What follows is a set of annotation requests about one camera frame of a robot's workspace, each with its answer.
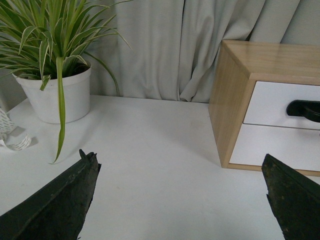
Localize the white plant pot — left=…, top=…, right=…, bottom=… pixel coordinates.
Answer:
left=15, top=66, right=92, bottom=124

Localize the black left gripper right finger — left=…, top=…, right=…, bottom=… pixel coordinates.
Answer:
left=261, top=154, right=320, bottom=240

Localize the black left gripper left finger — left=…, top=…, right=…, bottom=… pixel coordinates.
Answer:
left=0, top=150, right=101, bottom=240

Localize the green spider plant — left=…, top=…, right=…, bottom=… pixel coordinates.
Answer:
left=0, top=0, right=119, bottom=154

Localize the white perforated tape strip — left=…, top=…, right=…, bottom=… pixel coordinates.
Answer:
left=0, top=109, right=32, bottom=151

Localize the black drawer handle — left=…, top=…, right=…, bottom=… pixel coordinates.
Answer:
left=286, top=99, right=320, bottom=123

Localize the wooden drawer cabinet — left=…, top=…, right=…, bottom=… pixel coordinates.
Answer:
left=208, top=40, right=320, bottom=176

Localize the grey curtain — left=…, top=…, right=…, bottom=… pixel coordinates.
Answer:
left=0, top=0, right=320, bottom=109

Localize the white drawer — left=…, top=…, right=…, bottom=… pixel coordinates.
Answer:
left=229, top=124, right=320, bottom=171
left=243, top=81, right=320, bottom=130

